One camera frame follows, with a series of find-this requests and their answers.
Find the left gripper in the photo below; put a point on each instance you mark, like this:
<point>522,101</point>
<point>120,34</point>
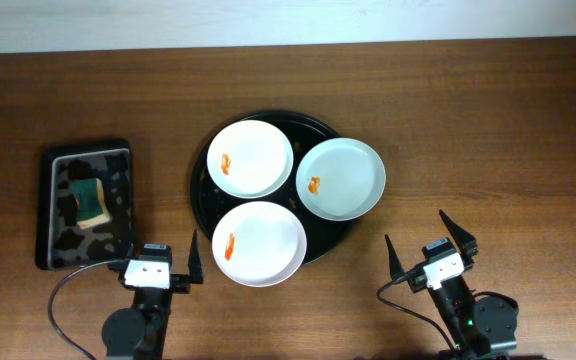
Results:
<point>180,283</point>

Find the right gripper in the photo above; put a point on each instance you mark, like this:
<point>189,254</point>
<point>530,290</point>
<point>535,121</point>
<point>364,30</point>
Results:
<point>416,279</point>

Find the white plate bottom front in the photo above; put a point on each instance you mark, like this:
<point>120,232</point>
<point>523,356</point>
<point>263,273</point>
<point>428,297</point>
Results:
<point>259,244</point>

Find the white plate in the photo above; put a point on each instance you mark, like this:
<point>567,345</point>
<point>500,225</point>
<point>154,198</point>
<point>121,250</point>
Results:
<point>259,244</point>
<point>250,159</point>
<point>340,179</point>

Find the green yellow sponge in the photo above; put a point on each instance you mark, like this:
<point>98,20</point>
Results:
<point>90,201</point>

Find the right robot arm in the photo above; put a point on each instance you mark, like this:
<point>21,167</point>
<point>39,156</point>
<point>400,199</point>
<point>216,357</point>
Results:
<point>477,325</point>

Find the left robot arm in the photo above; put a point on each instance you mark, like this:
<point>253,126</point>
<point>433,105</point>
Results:
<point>139,331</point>

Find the round black serving tray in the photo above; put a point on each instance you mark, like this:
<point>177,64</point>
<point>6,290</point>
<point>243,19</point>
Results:
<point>209,203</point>

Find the black rectangular sponge tray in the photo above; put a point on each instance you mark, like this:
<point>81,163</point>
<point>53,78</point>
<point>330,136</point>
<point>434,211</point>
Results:
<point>60,242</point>

